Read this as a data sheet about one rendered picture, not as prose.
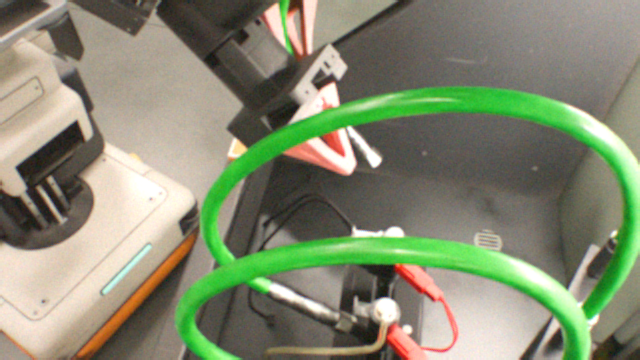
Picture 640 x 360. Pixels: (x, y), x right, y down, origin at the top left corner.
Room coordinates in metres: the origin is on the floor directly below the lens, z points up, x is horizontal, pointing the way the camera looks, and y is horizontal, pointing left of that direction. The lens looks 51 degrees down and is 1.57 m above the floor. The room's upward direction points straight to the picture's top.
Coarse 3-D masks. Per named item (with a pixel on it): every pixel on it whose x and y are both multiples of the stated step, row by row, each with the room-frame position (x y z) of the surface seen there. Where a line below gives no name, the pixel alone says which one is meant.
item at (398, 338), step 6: (396, 330) 0.21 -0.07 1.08; (390, 336) 0.20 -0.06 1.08; (396, 336) 0.20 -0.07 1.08; (402, 336) 0.20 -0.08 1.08; (408, 336) 0.20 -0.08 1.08; (390, 342) 0.20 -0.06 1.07; (396, 342) 0.20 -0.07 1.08; (402, 342) 0.19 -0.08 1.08; (408, 342) 0.19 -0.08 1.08; (396, 348) 0.19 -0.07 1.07; (402, 348) 0.19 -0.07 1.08; (408, 348) 0.19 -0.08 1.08; (414, 348) 0.19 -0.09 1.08; (402, 354) 0.19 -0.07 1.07; (408, 354) 0.18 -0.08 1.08; (414, 354) 0.18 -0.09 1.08; (420, 354) 0.18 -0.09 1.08; (426, 354) 0.18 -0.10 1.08
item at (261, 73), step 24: (264, 24) 0.36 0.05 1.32; (240, 48) 0.33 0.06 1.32; (264, 48) 0.33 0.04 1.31; (216, 72) 0.32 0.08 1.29; (240, 72) 0.32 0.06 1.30; (264, 72) 0.32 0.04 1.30; (288, 72) 0.33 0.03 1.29; (312, 72) 0.31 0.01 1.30; (240, 96) 0.32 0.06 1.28; (264, 96) 0.31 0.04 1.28; (288, 96) 0.29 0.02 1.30; (240, 120) 0.31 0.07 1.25
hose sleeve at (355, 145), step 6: (348, 132) 0.41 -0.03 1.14; (354, 132) 0.41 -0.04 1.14; (348, 138) 0.41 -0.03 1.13; (354, 138) 0.41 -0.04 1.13; (360, 138) 0.41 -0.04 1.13; (354, 144) 0.40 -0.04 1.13; (360, 144) 0.40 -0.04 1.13; (366, 144) 0.41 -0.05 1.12; (354, 150) 0.40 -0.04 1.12; (360, 150) 0.40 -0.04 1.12; (366, 150) 0.40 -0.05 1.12; (360, 156) 0.40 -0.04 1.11
